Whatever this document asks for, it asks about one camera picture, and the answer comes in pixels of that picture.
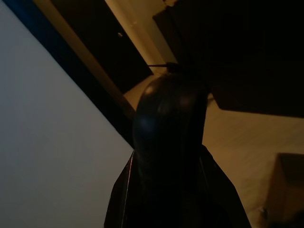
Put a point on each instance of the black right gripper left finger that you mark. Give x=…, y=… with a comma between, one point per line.
x=149, y=123

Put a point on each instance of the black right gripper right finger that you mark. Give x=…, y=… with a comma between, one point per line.
x=187, y=123

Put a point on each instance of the dark tall furniture panel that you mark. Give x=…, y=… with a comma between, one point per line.
x=102, y=42

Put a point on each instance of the brown cardboard box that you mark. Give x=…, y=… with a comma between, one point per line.
x=289, y=190

